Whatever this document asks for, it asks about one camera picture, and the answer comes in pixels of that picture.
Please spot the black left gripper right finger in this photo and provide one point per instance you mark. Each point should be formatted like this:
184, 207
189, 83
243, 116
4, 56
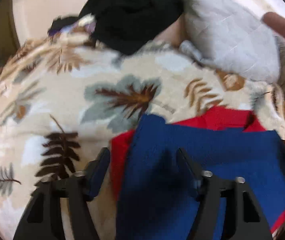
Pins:
243, 219

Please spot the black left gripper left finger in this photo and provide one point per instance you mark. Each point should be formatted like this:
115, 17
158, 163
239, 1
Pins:
42, 218

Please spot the red and blue knit garment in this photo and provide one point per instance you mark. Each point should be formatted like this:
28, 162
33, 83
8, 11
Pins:
153, 195

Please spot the black clothing pile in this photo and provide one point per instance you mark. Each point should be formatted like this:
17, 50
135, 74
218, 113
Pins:
125, 25

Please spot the cream leaf-print fleece blanket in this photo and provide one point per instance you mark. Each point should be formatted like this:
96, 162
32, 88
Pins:
62, 101

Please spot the purple and white small item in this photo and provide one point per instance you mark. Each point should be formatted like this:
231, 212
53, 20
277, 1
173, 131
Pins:
82, 26

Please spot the light grey quilted pillow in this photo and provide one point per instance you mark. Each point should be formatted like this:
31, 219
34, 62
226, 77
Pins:
225, 35

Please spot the brown wooden headboard rail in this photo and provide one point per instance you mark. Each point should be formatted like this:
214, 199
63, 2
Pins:
275, 22

